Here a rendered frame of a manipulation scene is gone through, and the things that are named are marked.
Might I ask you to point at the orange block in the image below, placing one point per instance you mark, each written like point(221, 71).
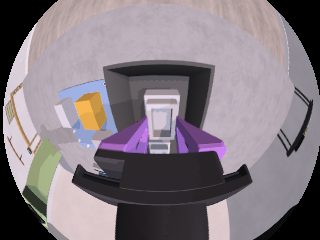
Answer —
point(91, 111)

